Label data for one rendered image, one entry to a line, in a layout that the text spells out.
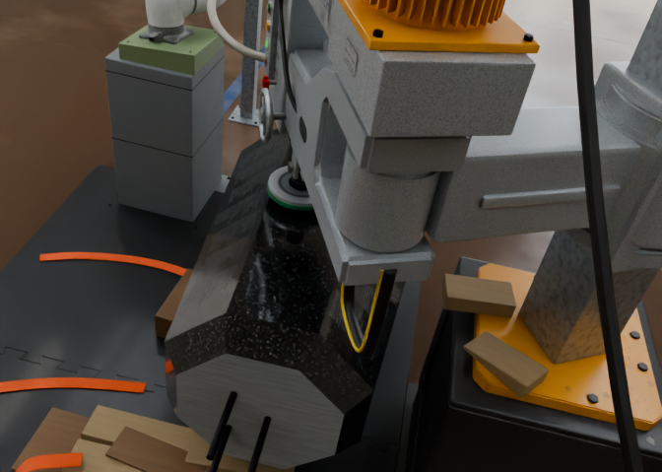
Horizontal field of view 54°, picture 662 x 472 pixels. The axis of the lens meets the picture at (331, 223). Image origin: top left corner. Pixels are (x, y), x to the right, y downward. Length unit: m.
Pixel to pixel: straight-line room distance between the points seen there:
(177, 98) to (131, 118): 0.28
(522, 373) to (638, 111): 0.71
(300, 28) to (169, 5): 1.30
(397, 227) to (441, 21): 0.41
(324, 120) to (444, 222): 0.35
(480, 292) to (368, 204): 0.77
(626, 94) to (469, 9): 0.56
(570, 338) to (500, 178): 0.65
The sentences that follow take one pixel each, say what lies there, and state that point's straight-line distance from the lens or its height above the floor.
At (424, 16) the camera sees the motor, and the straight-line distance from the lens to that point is 1.05.
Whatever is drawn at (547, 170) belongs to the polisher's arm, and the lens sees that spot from 1.35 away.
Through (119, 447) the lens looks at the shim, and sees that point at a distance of 2.24.
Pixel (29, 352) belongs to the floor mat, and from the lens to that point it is 2.79.
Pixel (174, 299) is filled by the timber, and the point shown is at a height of 0.13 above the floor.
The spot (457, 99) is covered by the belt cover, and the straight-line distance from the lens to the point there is 1.03.
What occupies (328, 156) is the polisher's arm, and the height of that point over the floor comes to 1.30.
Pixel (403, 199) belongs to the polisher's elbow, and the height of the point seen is 1.39.
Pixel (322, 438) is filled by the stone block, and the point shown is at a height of 0.50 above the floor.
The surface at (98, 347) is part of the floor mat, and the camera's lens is 2.75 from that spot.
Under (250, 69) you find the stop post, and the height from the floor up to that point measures 0.35.
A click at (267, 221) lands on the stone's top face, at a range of 2.01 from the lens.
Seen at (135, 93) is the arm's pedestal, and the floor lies 0.66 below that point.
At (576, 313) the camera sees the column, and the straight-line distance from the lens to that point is 1.77.
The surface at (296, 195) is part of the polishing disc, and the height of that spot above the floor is 0.88.
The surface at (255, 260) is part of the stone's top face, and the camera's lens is 1.87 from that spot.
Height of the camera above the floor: 2.09
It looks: 38 degrees down
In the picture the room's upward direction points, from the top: 9 degrees clockwise
